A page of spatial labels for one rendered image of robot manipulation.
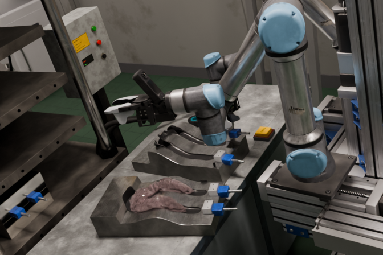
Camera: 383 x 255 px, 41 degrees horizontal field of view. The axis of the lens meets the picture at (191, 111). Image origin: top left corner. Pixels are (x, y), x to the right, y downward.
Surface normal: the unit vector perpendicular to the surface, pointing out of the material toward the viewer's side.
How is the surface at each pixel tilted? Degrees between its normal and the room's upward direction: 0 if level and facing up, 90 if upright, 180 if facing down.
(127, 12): 90
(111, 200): 0
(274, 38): 82
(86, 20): 90
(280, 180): 0
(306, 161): 98
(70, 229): 0
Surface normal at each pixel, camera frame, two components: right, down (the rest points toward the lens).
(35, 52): 0.75, 0.13
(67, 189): -0.25, -0.85
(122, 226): -0.25, 0.51
